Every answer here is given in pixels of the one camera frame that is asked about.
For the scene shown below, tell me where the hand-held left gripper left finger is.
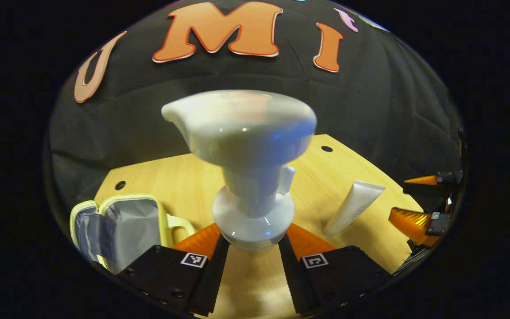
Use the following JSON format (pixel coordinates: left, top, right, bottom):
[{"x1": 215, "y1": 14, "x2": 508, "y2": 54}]
[{"x1": 116, "y1": 223, "x2": 230, "y2": 317}]

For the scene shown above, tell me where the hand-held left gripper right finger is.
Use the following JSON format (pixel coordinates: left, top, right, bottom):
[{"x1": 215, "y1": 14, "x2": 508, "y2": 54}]
[{"x1": 278, "y1": 223, "x2": 393, "y2": 316}]

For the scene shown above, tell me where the white cream tube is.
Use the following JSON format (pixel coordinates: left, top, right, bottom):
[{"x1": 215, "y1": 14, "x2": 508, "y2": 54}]
[{"x1": 324, "y1": 180, "x2": 386, "y2": 236}]

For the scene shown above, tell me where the cream yellow suitcase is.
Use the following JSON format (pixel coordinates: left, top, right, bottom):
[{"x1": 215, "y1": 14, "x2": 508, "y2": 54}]
[{"x1": 69, "y1": 194, "x2": 197, "y2": 274}]

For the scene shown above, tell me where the white pump bottle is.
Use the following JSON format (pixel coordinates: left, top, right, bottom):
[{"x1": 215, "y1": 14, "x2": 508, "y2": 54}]
[{"x1": 161, "y1": 90, "x2": 317, "y2": 253}]

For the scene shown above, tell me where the black backdrop cloth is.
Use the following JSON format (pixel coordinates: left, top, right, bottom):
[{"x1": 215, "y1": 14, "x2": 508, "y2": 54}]
[{"x1": 47, "y1": 0, "x2": 467, "y2": 209}]

